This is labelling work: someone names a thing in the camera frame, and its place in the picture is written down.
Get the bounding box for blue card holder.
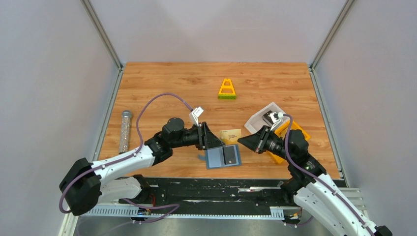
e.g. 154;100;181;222
198;144;242;169

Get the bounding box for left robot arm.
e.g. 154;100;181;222
59;118;225;216

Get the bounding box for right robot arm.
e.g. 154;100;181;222
238;125;393;236

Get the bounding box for white plastic bin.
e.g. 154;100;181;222
244;102;290;134

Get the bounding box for black box in bin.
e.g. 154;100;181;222
262;111;279;126

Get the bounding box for yellow plastic bin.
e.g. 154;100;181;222
267;121;311;165

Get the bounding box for yellow green toy block stand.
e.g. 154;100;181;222
217;78;237;100

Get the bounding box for clear glitter tube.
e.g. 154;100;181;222
119;110;132;154

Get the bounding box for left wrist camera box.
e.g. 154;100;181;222
189;106;204;126

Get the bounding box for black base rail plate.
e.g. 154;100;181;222
131;177;304;221

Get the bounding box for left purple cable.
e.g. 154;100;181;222
59;92;194;214

